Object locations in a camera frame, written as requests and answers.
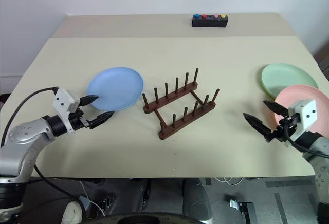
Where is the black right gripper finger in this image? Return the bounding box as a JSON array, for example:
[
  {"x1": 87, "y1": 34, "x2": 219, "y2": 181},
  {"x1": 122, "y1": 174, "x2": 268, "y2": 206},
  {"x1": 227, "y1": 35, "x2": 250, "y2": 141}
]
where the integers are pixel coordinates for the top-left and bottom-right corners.
[
  {"x1": 243, "y1": 113, "x2": 272, "y2": 139},
  {"x1": 263, "y1": 100, "x2": 290, "y2": 118}
]

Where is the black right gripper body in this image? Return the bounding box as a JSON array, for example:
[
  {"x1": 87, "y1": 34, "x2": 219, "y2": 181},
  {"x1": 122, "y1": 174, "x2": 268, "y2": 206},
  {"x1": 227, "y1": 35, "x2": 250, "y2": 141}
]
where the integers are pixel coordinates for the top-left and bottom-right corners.
[{"x1": 264, "y1": 115, "x2": 299, "y2": 144}]

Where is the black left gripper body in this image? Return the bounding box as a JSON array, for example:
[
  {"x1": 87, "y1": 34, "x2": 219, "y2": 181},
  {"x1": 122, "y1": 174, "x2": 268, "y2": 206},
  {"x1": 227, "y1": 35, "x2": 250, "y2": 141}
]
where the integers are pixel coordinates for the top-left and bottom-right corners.
[{"x1": 68, "y1": 107, "x2": 91, "y2": 132}]

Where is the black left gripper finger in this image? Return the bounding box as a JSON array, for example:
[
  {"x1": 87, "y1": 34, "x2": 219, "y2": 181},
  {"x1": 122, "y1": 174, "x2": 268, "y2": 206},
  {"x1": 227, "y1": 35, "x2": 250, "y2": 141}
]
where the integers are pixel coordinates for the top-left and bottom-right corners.
[
  {"x1": 88, "y1": 110, "x2": 115, "y2": 130},
  {"x1": 78, "y1": 95, "x2": 99, "y2": 107}
]

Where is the brown wooden dish rack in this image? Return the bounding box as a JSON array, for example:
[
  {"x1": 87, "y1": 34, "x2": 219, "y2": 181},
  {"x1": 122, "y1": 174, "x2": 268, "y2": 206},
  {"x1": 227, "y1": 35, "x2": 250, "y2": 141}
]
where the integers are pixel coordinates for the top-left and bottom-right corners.
[{"x1": 142, "y1": 67, "x2": 221, "y2": 140}]

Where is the pink plastic plate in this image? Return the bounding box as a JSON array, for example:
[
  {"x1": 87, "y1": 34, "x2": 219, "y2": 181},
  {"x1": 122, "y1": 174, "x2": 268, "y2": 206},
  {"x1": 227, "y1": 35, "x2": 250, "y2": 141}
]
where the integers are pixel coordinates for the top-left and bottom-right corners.
[{"x1": 273, "y1": 85, "x2": 327, "y2": 133}]

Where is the blue plastic plate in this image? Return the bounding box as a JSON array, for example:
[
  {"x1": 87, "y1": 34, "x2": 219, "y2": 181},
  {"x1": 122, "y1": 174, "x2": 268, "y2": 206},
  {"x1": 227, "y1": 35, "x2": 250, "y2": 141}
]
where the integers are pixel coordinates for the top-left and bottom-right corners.
[{"x1": 86, "y1": 66, "x2": 144, "y2": 111}]

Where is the green plastic plate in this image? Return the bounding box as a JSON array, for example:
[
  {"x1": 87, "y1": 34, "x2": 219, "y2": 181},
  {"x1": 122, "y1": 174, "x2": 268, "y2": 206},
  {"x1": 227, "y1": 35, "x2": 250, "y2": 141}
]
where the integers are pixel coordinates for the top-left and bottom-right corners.
[{"x1": 260, "y1": 63, "x2": 319, "y2": 99}]

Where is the grey robot leg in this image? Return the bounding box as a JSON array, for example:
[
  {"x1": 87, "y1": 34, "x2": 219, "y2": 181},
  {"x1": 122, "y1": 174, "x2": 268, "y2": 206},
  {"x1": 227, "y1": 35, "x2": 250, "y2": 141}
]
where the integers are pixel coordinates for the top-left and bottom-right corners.
[{"x1": 181, "y1": 178, "x2": 214, "y2": 221}]

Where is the black box with coloured buttons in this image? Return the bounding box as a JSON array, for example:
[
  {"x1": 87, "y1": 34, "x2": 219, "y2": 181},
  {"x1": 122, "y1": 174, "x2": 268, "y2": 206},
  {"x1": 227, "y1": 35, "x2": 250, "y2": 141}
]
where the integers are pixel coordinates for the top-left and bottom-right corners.
[{"x1": 191, "y1": 14, "x2": 229, "y2": 28}]

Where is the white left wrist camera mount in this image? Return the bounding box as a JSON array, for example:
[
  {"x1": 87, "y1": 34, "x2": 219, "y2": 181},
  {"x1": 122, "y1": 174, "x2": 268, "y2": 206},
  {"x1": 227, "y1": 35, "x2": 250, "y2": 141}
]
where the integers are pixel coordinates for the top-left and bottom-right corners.
[{"x1": 52, "y1": 88, "x2": 80, "y2": 133}]

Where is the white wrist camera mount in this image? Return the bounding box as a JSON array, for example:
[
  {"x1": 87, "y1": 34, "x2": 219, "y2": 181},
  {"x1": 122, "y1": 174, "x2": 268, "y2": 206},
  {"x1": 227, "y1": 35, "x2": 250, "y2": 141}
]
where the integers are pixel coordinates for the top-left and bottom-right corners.
[
  {"x1": 287, "y1": 99, "x2": 317, "y2": 140},
  {"x1": 52, "y1": 88, "x2": 80, "y2": 133}
]

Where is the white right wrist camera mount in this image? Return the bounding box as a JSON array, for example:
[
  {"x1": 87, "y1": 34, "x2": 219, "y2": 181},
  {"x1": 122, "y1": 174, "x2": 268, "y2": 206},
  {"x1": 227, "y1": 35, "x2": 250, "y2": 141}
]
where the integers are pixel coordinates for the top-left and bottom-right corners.
[{"x1": 287, "y1": 99, "x2": 317, "y2": 140}]

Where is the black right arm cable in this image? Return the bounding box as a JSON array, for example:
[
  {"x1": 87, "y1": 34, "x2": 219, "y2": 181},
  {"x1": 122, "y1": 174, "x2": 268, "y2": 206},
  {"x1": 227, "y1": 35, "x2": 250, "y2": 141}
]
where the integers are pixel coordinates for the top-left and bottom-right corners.
[{"x1": 284, "y1": 123, "x2": 329, "y2": 155}]

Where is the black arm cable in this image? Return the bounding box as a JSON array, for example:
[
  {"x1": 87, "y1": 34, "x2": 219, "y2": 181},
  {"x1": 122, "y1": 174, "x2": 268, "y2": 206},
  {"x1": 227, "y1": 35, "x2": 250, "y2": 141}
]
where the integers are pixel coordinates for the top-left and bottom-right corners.
[
  {"x1": 1, "y1": 87, "x2": 59, "y2": 147},
  {"x1": 284, "y1": 123, "x2": 329, "y2": 155}
]

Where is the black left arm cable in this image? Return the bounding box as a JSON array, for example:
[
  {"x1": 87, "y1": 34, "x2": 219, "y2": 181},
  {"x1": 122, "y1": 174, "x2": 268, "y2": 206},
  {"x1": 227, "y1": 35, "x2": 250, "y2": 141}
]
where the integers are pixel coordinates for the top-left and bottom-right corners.
[{"x1": 1, "y1": 87, "x2": 59, "y2": 147}]

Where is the white cable under table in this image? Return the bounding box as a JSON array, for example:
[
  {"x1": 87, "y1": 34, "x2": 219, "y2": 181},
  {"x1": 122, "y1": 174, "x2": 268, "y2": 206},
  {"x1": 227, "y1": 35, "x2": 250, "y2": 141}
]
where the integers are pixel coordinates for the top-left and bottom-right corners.
[{"x1": 215, "y1": 177, "x2": 245, "y2": 186}]

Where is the small metal bracket on floor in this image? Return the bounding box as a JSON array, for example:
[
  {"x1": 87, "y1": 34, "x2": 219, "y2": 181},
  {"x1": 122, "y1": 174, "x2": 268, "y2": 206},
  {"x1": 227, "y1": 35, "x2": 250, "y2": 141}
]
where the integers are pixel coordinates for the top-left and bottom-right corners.
[{"x1": 228, "y1": 198, "x2": 255, "y2": 218}]

